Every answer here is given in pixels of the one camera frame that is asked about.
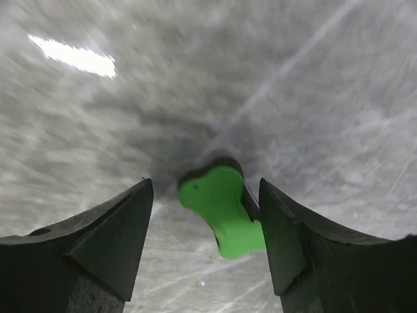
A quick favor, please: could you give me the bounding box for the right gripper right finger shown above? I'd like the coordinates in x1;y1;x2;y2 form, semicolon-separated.
259;180;416;312

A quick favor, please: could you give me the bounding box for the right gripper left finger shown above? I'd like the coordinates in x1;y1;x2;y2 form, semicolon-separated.
1;179;154;312

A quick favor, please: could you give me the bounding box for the green whiteboard eraser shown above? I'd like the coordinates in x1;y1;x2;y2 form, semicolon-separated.
178;156;266;260

